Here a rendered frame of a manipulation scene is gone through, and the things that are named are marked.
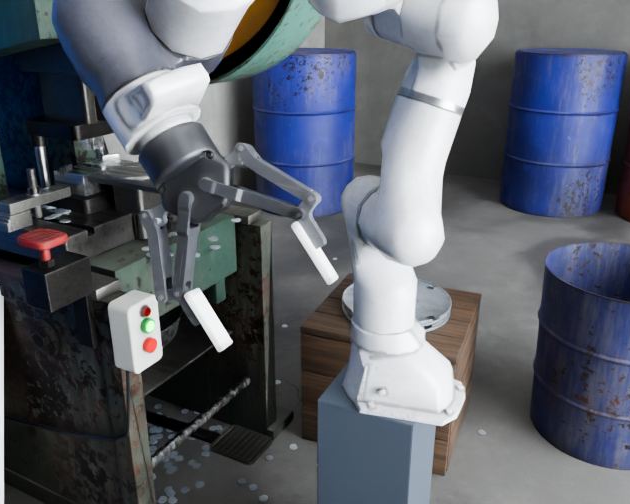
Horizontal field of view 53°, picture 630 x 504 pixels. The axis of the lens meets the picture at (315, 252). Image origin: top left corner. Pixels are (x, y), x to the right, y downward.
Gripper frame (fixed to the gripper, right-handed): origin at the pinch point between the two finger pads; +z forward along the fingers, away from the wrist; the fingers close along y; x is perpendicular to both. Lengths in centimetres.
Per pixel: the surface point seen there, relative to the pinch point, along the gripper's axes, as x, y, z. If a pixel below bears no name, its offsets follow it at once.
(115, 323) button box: -38, 40, -11
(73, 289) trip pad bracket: -35, 41, -20
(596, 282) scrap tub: -135, -42, 47
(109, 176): -59, 36, -40
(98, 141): -65, 37, -50
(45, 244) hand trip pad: -28, 37, -27
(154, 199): -63, 32, -32
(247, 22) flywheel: -85, -2, -58
